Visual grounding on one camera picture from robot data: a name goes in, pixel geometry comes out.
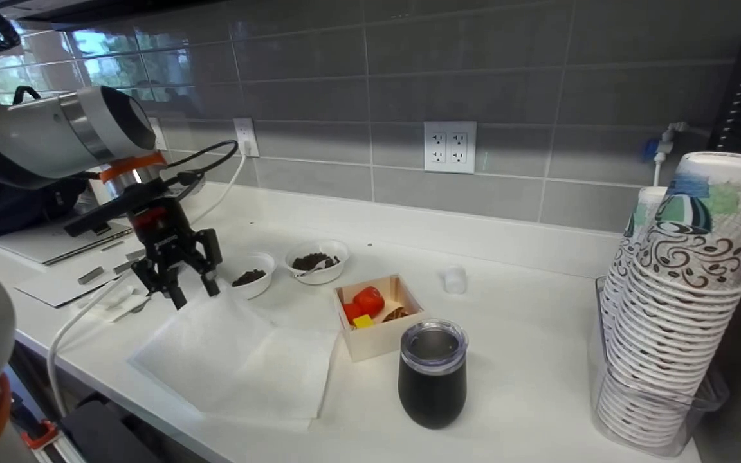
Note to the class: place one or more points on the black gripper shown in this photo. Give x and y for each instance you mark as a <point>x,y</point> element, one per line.
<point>163,228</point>

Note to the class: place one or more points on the white paper wipe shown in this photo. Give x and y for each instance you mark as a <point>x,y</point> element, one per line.
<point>229,363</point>

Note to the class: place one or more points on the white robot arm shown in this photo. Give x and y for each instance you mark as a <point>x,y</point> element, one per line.
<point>105,130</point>

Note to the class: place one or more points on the white bowl of coffee beans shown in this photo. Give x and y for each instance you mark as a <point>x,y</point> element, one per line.
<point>248,273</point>

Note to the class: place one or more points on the white paper sheets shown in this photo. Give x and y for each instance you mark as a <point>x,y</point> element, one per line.
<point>61,268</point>

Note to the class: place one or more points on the white bowl with dark grounds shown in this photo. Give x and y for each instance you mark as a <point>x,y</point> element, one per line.
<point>317,264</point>

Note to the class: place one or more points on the black bag on counter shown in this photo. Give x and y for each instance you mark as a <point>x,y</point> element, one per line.
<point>28,208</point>

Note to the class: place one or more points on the wooden box with packets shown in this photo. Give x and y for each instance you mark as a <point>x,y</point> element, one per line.
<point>374,315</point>

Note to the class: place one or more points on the black tumbler with clear lid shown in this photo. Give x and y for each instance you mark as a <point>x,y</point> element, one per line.
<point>432,373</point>

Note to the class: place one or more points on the small clear plastic cup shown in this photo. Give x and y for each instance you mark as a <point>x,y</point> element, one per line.
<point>452,281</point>

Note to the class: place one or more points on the patterned paper cup stack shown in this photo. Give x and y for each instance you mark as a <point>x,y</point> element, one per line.
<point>613,281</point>
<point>680,296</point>

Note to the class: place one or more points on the white wall power outlet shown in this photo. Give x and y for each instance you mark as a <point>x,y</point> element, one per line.
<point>447,145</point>

